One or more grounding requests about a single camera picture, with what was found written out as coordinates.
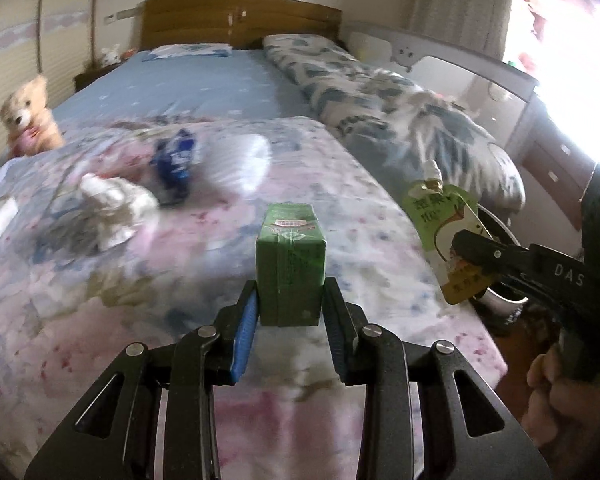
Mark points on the white rabbit toy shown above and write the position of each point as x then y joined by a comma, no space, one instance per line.
111,54

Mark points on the blue and white wrapper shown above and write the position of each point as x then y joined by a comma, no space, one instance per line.
176,162

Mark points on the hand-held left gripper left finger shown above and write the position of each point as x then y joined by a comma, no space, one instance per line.
245,332

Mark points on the grey patterned curtain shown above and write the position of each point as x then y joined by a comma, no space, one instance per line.
460,5

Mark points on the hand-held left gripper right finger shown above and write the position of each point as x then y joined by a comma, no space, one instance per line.
336,330

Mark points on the dark wooden nightstand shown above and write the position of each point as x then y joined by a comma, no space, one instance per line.
92,78

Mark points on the green drink carton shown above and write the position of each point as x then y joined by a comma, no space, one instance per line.
291,265

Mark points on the person's right hand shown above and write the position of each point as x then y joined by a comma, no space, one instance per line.
560,405

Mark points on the pink floral blanket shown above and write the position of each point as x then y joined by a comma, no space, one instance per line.
130,310

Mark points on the wooden headboard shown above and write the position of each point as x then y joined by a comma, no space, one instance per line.
240,20

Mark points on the green spouted drink pouch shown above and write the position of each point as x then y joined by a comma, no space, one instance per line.
435,220

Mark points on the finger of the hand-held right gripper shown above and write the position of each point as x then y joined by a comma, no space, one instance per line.
495,259

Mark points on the blue bed sheet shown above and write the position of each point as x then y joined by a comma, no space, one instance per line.
180,87

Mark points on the cream sliding door wardrobe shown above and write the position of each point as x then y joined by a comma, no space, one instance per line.
25,35

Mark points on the wooden dresser with drawers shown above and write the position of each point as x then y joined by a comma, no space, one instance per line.
560,160

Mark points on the white bin with black inside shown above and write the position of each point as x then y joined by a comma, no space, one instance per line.
505,305

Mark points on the blue patterned pillow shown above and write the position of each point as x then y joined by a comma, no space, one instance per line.
190,50

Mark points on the white quilt with blue print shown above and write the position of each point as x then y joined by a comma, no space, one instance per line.
380,105

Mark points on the white tissue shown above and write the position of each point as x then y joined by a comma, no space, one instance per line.
114,210

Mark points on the beige teddy bear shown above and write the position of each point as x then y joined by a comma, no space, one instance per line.
27,120

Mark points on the grey bed guard rail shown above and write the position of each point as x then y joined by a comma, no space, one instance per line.
460,67

